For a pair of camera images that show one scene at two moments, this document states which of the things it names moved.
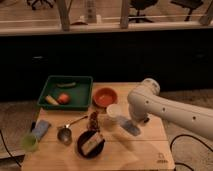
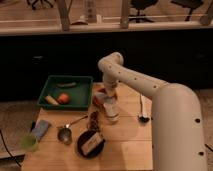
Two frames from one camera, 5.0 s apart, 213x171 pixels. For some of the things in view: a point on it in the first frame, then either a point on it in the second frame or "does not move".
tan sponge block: x=92 y=143 does not move
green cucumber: x=66 y=85 does not move
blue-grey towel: x=130 y=127 to x=101 y=95
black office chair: x=141 y=5 does not move
